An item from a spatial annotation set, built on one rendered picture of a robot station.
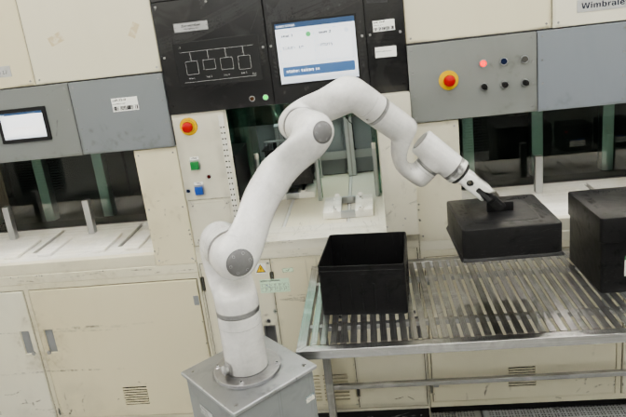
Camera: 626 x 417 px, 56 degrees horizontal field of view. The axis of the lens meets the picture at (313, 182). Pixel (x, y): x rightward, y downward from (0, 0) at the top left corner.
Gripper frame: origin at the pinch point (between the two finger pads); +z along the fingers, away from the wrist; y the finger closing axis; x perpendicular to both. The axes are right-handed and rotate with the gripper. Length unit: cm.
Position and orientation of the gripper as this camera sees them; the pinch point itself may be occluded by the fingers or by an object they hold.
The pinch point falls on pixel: (496, 203)
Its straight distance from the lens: 191.1
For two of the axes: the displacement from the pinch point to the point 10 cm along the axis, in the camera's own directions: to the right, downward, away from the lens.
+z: 7.8, 6.1, 1.3
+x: -6.2, 7.4, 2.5
